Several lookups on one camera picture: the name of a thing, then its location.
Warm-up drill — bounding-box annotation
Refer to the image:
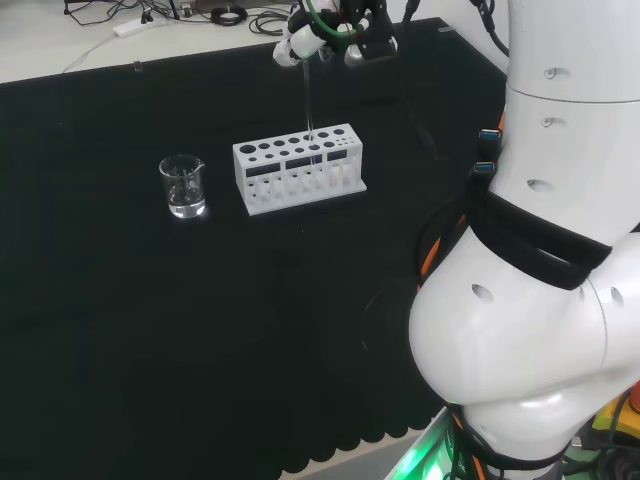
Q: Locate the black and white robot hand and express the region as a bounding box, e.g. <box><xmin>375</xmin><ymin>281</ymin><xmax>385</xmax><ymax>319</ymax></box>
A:
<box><xmin>272</xmin><ymin>0</ymin><xmax>399</xmax><ymax>69</ymax></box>

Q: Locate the clear glass rod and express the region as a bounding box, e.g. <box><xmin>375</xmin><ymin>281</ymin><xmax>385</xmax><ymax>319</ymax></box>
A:
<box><xmin>301</xmin><ymin>55</ymin><xmax>318</xmax><ymax>167</ymax></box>

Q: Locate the white test tube rack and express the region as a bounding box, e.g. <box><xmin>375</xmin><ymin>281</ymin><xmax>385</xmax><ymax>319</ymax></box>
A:
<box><xmin>231</xmin><ymin>122</ymin><xmax>369</xmax><ymax>218</ymax></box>

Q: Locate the white power strip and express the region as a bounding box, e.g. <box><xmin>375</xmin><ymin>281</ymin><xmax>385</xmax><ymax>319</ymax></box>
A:
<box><xmin>111</xmin><ymin>18</ymin><xmax>155</xmax><ymax>38</ymax></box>

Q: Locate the small clear glass beaker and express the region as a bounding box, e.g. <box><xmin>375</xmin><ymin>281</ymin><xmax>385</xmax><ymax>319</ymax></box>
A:
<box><xmin>158</xmin><ymin>154</ymin><xmax>208</xmax><ymax>220</ymax></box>

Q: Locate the black bench cloth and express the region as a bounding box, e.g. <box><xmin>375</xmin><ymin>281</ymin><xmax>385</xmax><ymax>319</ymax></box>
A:
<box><xmin>0</xmin><ymin>17</ymin><xmax>509</xmax><ymax>480</ymax></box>

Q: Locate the yellow stop button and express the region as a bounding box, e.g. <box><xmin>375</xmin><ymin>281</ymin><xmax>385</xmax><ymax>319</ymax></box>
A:
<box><xmin>591</xmin><ymin>378</ymin><xmax>640</xmax><ymax>437</ymax></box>

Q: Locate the green hand cable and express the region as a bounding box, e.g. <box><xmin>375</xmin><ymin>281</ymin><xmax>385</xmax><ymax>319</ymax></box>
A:
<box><xmin>303</xmin><ymin>0</ymin><xmax>359</xmax><ymax>38</ymax></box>

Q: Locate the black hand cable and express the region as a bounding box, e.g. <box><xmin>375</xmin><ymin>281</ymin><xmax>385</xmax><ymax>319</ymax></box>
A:
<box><xmin>398</xmin><ymin>0</ymin><xmax>442</xmax><ymax>162</ymax></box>

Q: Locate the black looped cable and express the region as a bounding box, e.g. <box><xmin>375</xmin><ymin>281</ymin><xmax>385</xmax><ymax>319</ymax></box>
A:
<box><xmin>248</xmin><ymin>10</ymin><xmax>297</xmax><ymax>37</ymax></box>

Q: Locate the coiled black cable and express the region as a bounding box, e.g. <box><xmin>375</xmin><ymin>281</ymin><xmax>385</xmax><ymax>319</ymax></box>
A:
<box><xmin>209</xmin><ymin>6</ymin><xmax>249</xmax><ymax>27</ymax></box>

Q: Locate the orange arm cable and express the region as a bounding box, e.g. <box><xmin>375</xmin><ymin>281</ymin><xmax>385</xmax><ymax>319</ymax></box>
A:
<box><xmin>413</xmin><ymin>233</ymin><xmax>445</xmax><ymax>297</ymax></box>

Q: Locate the black cable tangle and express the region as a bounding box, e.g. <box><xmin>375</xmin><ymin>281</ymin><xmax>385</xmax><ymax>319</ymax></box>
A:
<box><xmin>62</xmin><ymin>0</ymin><xmax>177</xmax><ymax>27</ymax></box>

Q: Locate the thin white cable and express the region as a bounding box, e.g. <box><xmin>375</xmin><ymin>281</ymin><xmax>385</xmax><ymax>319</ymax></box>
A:
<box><xmin>61</xmin><ymin>33</ymin><xmax>122</xmax><ymax>75</ymax></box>

